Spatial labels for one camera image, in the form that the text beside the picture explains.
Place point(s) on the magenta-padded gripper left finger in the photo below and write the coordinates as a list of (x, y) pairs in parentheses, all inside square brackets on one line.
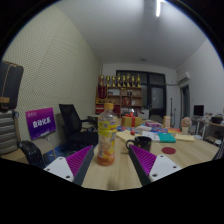
[(58, 166)]

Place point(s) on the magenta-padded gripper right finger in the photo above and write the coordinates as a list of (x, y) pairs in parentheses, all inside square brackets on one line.
[(165, 166)]

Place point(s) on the orange-capped yellow-label drink bottle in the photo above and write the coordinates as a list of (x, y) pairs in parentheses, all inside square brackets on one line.
[(106, 140)]

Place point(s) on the flat round red coaster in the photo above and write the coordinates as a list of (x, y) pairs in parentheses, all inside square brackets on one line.
[(168, 150)]

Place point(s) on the teal book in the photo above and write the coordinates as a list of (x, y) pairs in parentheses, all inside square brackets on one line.
[(166, 137)]

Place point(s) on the black mesh chair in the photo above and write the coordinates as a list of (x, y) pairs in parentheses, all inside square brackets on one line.
[(31, 153)]

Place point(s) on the black mug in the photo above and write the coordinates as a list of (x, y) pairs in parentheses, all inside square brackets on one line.
[(143, 143)]

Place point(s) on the white paper booklet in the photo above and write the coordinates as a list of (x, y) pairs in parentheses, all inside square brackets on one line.
[(151, 135)]

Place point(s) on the yellow envelope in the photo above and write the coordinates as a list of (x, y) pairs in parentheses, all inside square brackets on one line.
[(185, 137)]

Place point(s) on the small tan carton box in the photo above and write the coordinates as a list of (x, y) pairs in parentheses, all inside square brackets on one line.
[(166, 121)]

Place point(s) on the red-tipped stir stick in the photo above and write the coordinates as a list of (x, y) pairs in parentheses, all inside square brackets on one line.
[(132, 132)]

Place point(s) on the purple sign board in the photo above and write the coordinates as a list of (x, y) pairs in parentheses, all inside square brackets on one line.
[(40, 122)]

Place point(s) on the pink flowers in white pot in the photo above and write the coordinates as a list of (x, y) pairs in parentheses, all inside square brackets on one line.
[(186, 124)]

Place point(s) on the black office chair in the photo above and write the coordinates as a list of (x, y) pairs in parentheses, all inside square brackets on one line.
[(70, 120)]

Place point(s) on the thick yellow notepad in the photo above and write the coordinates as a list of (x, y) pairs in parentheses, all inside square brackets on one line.
[(124, 136)]

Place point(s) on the yellow gift box red ribbon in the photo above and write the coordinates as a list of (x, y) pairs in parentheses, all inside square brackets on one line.
[(128, 121)]

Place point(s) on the small round side table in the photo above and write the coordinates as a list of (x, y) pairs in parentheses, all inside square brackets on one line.
[(92, 117)]

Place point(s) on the grey striped cushion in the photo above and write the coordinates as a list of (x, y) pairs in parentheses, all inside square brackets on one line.
[(7, 133)]

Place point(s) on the wooden side desk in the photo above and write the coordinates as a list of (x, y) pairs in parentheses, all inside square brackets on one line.
[(213, 126)]

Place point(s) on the computer monitor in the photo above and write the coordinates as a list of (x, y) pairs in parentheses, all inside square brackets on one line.
[(198, 110)]

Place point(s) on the dark framed glass door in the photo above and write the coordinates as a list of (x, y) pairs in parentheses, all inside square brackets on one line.
[(156, 96)]

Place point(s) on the wooden shelf unit with trophies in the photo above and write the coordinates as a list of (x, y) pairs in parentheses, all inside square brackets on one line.
[(126, 100)]

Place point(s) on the ceiling tube light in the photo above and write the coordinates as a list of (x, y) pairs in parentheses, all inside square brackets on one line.
[(158, 8)]

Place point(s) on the white wall air conditioner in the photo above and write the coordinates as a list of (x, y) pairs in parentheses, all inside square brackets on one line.
[(184, 77)]

